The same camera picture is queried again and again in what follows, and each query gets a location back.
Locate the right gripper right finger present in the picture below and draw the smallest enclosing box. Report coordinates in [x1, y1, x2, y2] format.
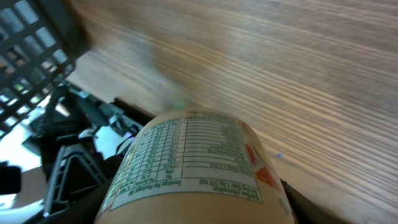
[280, 180, 344, 224]

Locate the green lid jar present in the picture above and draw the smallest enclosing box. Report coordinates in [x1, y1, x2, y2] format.
[95, 109, 296, 223]

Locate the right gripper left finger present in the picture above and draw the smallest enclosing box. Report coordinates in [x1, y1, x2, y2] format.
[30, 183, 110, 224]

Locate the grey plastic shopping basket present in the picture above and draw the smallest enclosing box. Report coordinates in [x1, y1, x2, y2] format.
[1, 0, 89, 138]

